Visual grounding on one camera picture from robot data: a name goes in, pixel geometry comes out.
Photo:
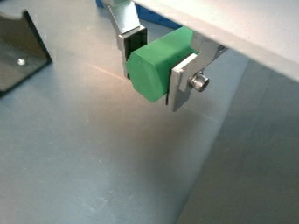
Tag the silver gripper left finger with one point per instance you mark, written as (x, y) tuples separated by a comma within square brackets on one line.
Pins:
[(131, 34)]

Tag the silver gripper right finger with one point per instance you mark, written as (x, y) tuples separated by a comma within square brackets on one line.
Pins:
[(187, 76)]

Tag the green hexagon block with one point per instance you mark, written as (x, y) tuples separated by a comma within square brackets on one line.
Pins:
[(151, 62)]

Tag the blue shape sorter base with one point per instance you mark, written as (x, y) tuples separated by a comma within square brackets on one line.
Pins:
[(151, 14)]

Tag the black curved holder stand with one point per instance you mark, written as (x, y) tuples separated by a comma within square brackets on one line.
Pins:
[(23, 52)]

